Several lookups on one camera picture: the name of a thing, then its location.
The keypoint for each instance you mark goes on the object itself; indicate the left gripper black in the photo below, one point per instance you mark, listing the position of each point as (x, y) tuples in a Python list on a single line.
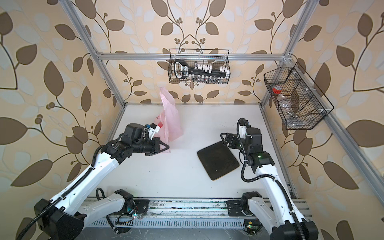
[(156, 146)]

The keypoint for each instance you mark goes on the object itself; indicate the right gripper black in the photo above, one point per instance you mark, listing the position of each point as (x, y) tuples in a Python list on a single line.
[(234, 137)]

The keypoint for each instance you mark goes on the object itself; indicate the pink plastic bag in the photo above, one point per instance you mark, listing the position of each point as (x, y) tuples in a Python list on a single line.
[(168, 122)]

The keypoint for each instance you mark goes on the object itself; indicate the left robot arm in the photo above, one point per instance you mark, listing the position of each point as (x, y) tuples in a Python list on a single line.
[(60, 217)]

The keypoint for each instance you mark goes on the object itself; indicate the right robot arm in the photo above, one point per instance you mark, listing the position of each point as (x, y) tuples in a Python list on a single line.
[(283, 220)]

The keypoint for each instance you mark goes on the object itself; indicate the black square tray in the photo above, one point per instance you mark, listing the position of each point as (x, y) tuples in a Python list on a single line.
[(217, 160)]

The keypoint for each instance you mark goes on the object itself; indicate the red capped plastic bottle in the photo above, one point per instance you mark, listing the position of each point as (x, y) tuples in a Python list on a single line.
[(278, 93)]

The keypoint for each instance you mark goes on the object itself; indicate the black socket set holder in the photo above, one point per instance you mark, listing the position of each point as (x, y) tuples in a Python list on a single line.
[(182, 70)]

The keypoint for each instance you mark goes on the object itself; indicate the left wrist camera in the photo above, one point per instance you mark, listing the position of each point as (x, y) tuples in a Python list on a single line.
[(152, 130)]

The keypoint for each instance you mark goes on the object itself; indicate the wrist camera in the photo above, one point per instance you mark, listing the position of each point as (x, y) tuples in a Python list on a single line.
[(243, 128), (152, 130)]

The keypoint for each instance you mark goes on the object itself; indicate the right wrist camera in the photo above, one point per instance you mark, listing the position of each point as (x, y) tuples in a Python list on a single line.
[(243, 128)]

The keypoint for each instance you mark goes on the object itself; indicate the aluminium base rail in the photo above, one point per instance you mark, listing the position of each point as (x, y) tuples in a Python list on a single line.
[(189, 208)]

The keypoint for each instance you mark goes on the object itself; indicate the black wire basket back wall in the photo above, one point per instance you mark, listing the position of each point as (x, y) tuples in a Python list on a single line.
[(215, 57)]

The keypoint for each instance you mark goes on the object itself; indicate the black wire basket wall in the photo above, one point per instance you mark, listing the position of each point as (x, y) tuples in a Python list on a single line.
[(215, 57), (306, 105)]

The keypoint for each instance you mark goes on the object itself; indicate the black wire basket right wall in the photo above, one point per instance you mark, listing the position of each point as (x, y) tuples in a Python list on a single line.
[(306, 105)]

